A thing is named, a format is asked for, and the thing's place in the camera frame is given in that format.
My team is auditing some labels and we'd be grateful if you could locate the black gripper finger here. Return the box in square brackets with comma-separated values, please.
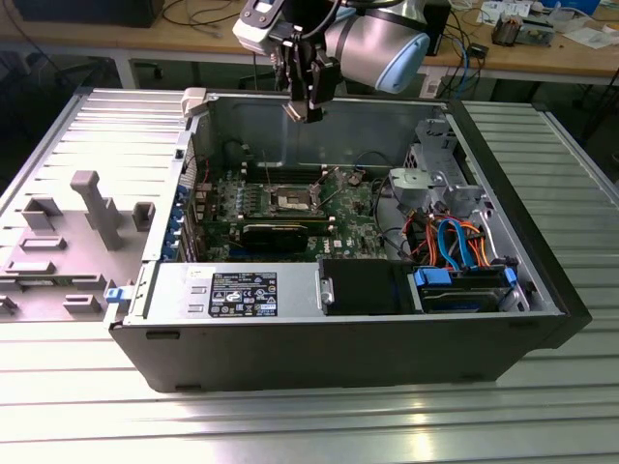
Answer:
[273, 42, 311, 103]
[301, 47, 341, 125]

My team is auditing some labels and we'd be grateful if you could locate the blue flat wire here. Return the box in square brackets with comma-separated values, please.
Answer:
[437, 217, 478, 272]

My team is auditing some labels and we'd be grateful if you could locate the silver metal drive cage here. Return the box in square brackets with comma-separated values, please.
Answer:
[389, 117, 490, 218]

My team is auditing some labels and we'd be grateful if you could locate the red wire bundle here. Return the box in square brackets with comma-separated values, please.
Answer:
[405, 215, 439, 265]

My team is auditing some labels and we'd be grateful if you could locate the plain white paper sheet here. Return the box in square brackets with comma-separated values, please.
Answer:
[563, 26, 619, 49]

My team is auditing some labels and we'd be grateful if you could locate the tall black box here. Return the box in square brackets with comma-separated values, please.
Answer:
[427, 0, 452, 57]

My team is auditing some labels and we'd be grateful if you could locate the CPU cooler heat sink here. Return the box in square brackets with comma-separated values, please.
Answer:
[491, 14, 521, 47]

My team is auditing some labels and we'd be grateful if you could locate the white label sheet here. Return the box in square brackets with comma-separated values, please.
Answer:
[420, 67, 442, 97]

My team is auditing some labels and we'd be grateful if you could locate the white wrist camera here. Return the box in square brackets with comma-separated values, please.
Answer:
[231, 0, 287, 55]

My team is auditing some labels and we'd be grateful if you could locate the silver power supply with label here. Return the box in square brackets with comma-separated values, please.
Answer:
[123, 263, 323, 325]

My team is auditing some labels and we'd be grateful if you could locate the blue cable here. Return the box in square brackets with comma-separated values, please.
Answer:
[461, 28, 473, 93]

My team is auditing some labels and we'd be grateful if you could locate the orange wire bundle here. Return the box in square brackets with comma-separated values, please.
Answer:
[461, 220, 492, 270]

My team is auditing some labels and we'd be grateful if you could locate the black computer tower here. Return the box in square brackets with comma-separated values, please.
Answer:
[14, 0, 165, 28]

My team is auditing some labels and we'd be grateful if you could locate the blue plastic latch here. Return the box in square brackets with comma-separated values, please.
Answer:
[103, 285, 133, 305]

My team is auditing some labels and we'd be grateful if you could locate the wooden workbench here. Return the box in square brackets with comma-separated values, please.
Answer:
[0, 0, 619, 88]

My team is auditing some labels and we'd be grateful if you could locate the hard disk drive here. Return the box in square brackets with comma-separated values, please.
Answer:
[419, 285, 502, 314]

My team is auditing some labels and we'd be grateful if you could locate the grey parts rack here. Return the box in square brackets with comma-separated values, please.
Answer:
[0, 168, 157, 324]

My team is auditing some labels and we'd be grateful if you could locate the metal socket cover frame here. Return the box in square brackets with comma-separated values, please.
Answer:
[309, 174, 333, 217]

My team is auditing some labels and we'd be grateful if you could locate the black open PC case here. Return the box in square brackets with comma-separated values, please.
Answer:
[106, 86, 594, 393]

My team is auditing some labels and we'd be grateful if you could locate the black graphics card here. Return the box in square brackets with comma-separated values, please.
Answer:
[240, 220, 310, 253]

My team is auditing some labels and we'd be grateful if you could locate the CPU socket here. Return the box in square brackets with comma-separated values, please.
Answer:
[263, 182, 325, 218]

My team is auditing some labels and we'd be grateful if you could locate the printed white paper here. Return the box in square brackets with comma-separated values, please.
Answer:
[476, 2, 531, 25]

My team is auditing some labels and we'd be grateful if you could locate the green motherboard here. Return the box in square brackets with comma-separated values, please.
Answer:
[192, 166, 393, 265]

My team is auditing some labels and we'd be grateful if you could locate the beige case latch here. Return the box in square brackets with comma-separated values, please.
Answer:
[181, 86, 210, 120]

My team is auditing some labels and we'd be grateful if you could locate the blue disk carrier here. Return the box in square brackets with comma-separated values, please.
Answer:
[408, 266, 518, 315]

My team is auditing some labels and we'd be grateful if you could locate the black RAM slot row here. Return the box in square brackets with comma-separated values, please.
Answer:
[241, 161, 330, 185]

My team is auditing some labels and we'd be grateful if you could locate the grey electronic module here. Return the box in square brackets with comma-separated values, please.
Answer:
[519, 16, 555, 47]

